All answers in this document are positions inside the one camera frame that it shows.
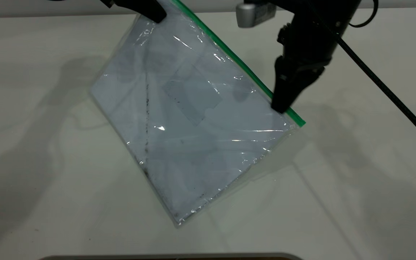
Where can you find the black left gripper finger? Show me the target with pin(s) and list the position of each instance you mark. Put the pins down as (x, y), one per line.
(146, 9)
(107, 3)

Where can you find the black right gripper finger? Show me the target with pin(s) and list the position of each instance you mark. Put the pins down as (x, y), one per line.
(284, 90)
(311, 79)

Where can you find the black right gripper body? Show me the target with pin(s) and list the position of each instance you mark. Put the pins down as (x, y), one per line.
(312, 36)

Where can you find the clear zip bag green zipper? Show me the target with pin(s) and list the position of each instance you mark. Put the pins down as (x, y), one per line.
(193, 144)

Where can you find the white paper sheets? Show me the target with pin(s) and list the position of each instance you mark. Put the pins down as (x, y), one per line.
(200, 159)

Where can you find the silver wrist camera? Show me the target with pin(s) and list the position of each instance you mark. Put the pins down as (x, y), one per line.
(253, 14)

